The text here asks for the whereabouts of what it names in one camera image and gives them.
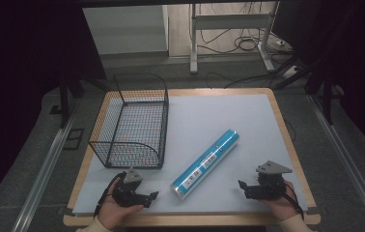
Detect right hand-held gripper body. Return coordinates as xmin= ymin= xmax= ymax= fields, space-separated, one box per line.
xmin=250 ymin=159 xmax=294 ymax=201

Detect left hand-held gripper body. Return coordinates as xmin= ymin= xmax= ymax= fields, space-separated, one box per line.
xmin=111 ymin=166 xmax=147 ymax=208

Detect person's left hand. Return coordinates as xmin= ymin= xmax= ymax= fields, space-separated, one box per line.
xmin=97 ymin=177 xmax=145 ymax=231

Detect person's right hand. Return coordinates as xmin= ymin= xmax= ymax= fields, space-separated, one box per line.
xmin=257 ymin=180 xmax=301 ymax=222

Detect blue wrapped roll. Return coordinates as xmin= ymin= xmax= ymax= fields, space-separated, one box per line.
xmin=170 ymin=129 xmax=240 ymax=201

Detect black floor plate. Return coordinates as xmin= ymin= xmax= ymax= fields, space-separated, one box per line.
xmin=62 ymin=128 xmax=85 ymax=151

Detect light blue table mat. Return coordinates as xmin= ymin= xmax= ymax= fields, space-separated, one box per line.
xmin=71 ymin=93 xmax=309 ymax=216

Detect white power strip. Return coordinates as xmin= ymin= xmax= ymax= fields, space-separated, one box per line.
xmin=281 ymin=65 xmax=301 ymax=80

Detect black metal stand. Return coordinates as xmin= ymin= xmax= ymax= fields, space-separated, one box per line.
xmin=48 ymin=75 xmax=86 ymax=130

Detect black tripod stand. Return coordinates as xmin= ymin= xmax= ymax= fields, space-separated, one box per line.
xmin=272 ymin=3 xmax=358 ymax=126

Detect dark curtain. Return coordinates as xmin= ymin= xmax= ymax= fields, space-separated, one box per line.
xmin=0 ymin=0 xmax=107 ymax=217
xmin=271 ymin=0 xmax=365 ymax=162

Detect grey white panel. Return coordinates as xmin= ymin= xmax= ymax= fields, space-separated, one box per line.
xmin=81 ymin=5 xmax=169 ymax=56

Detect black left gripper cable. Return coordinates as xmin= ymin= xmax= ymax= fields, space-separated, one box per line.
xmin=93 ymin=171 xmax=127 ymax=219

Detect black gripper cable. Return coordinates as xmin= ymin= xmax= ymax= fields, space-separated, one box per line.
xmin=93 ymin=171 xmax=127 ymax=219
xmin=282 ymin=183 xmax=305 ymax=220

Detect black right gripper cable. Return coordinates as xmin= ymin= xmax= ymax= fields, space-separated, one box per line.
xmin=282 ymin=183 xmax=305 ymax=220

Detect black wire mesh basket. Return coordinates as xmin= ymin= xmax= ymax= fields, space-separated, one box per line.
xmin=87 ymin=72 xmax=170 ymax=170

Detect aluminium floor rail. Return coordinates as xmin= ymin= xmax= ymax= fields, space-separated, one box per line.
xmin=308 ymin=94 xmax=365 ymax=232
xmin=11 ymin=104 xmax=79 ymax=232

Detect black floor cables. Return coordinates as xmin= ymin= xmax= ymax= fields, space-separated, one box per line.
xmin=199 ymin=2 xmax=293 ymax=56

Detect white metal desk frame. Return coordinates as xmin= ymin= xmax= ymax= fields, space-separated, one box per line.
xmin=188 ymin=2 xmax=280 ymax=75

